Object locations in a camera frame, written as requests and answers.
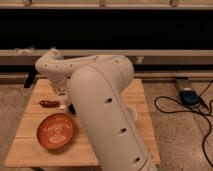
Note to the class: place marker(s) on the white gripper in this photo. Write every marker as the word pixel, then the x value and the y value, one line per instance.
pixel 60 88

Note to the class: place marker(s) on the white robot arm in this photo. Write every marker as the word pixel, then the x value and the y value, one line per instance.
pixel 94 85

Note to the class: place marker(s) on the orange ceramic bowl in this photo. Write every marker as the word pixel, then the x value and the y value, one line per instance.
pixel 56 131

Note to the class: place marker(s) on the dark red oblong object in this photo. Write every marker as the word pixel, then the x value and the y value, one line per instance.
pixel 49 104

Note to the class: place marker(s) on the white crumpled object on ledge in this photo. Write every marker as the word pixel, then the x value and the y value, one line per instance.
pixel 24 51

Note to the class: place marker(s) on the blue power adapter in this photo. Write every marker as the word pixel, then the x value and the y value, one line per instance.
pixel 189 97

